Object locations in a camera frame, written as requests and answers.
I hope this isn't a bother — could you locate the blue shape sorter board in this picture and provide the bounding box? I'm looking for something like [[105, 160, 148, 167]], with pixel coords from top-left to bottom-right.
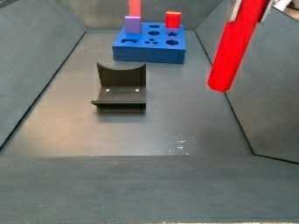
[[112, 22, 185, 64]]

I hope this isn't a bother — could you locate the black curved holder stand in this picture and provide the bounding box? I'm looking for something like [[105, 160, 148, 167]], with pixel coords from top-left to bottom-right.
[[91, 64, 145, 108]]

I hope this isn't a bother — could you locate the short red rounded block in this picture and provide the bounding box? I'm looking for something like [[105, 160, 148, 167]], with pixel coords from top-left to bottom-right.
[[164, 11, 181, 29]]

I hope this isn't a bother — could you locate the purple rectangular block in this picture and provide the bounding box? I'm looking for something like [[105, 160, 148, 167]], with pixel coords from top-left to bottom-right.
[[125, 16, 141, 34]]

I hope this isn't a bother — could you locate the long red hexagon rod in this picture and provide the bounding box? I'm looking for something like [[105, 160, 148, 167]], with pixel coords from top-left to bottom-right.
[[208, 0, 268, 92]]

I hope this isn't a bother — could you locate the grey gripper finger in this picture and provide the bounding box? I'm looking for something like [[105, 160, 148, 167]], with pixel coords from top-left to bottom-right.
[[228, 0, 241, 22], [259, 0, 275, 23]]

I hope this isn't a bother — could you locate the tall salmon rectangular block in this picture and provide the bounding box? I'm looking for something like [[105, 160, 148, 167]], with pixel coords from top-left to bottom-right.
[[128, 0, 141, 17]]

